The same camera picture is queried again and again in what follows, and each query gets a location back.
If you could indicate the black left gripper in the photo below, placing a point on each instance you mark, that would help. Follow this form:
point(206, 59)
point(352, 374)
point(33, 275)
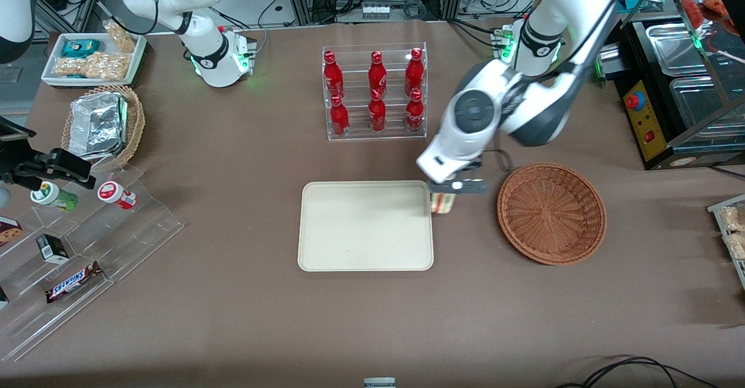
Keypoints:
point(475, 163)

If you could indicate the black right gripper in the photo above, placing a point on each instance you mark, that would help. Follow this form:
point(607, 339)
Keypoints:
point(24, 170)

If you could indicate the triangular sandwich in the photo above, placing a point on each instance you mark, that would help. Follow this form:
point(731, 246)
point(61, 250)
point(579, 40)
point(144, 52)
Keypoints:
point(445, 205)

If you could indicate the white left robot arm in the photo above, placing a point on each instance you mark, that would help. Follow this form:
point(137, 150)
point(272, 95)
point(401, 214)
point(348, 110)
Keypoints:
point(483, 109)

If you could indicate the light tan wicker basket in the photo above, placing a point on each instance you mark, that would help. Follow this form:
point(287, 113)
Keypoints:
point(135, 126)

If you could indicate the round brown wicker basket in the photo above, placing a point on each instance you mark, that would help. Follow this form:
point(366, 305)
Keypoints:
point(553, 213)

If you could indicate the cream rectangular tray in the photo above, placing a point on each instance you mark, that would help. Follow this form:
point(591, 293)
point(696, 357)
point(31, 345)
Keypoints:
point(365, 225)

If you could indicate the white rectangular snack tray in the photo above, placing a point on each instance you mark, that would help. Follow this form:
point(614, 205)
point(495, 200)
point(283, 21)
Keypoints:
point(52, 50)

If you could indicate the green label yogurt bottle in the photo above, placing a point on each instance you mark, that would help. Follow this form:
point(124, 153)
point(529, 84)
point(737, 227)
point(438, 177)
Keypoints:
point(55, 196)

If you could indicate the red label yogurt bottle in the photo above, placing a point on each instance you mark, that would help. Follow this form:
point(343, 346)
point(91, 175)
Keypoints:
point(116, 195)

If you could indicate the small black carton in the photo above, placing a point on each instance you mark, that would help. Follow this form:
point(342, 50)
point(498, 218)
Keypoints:
point(53, 249)

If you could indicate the red cola bottle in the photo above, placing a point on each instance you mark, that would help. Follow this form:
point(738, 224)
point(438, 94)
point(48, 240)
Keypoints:
point(339, 119)
point(377, 77)
point(414, 74)
point(333, 77)
point(377, 116)
point(414, 114)

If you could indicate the brown cookie box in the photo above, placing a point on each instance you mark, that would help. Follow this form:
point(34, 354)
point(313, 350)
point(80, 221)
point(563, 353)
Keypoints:
point(9, 232)

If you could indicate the clear acrylic stepped stand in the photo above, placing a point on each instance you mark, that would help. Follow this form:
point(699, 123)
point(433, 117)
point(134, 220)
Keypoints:
point(134, 231)

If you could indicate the wrapped nut brittle bars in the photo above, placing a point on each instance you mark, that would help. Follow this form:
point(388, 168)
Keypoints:
point(96, 66)

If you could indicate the snickers chocolate bar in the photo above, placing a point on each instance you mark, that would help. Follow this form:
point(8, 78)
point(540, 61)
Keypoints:
point(74, 282)

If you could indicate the clear acrylic bottle rack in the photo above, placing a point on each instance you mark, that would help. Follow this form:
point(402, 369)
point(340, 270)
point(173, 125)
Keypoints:
point(361, 135)

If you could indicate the teal snack packet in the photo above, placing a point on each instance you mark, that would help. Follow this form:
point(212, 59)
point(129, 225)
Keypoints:
point(80, 47)

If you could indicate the clear bag of nut snack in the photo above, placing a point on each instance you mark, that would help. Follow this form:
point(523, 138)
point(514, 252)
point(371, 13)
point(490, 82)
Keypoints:
point(121, 38)

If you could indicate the black silver power unit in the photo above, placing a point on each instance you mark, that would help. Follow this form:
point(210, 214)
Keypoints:
point(608, 62)

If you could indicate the red emergency stop button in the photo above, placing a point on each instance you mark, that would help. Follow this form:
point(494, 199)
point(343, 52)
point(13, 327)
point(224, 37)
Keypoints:
point(633, 102)

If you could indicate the metal food pan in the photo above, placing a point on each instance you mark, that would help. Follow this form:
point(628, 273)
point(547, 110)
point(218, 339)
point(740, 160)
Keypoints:
point(704, 107)
point(681, 50)

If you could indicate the black food warmer cabinet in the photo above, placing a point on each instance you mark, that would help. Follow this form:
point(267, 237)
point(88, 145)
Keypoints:
point(716, 158)

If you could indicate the clear bag of puffed snack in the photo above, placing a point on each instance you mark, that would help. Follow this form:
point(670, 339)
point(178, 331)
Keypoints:
point(738, 246)
point(733, 219)

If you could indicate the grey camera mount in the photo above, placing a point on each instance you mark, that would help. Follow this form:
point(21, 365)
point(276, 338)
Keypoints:
point(379, 383)

